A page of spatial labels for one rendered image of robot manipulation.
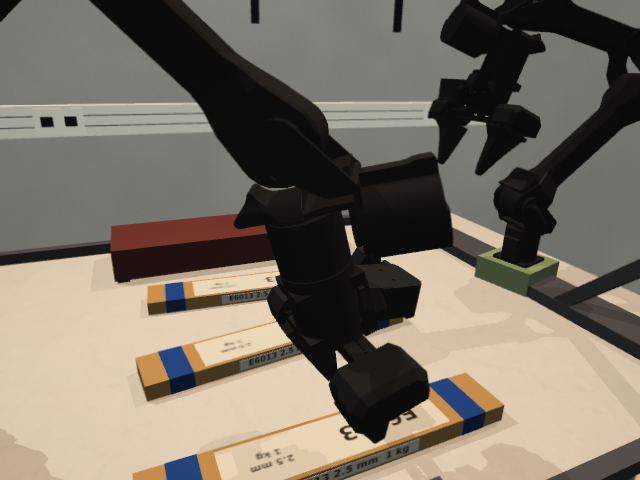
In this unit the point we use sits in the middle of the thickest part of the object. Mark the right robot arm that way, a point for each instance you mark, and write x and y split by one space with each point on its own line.
523 198

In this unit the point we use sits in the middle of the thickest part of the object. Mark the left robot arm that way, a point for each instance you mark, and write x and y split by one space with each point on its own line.
395 208

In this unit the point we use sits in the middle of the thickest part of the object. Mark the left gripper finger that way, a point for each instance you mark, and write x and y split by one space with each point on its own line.
378 434
325 362

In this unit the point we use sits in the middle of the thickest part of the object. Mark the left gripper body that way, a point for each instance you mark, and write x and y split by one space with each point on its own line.
378 384

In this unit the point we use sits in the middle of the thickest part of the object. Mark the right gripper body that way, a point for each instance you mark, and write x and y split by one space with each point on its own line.
516 117

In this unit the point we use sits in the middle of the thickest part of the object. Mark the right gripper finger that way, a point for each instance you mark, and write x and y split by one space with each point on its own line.
497 146
450 134

